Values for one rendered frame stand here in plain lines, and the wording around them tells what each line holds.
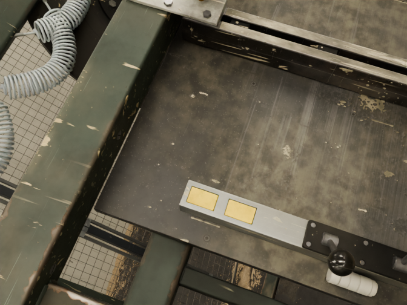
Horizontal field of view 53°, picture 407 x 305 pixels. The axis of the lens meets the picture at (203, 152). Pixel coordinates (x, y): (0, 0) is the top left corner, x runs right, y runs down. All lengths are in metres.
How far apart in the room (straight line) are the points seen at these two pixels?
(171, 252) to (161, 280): 0.05
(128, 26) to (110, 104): 0.17
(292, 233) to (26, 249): 0.43
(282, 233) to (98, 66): 0.44
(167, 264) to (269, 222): 0.20
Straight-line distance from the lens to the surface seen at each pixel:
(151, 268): 0.77
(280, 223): 0.72
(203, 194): 0.72
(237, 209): 0.71
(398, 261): 0.75
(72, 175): 0.69
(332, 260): 0.61
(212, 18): 0.82
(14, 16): 1.26
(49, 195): 0.69
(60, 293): 0.71
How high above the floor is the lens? 2.00
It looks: 24 degrees down
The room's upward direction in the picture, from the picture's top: 59 degrees counter-clockwise
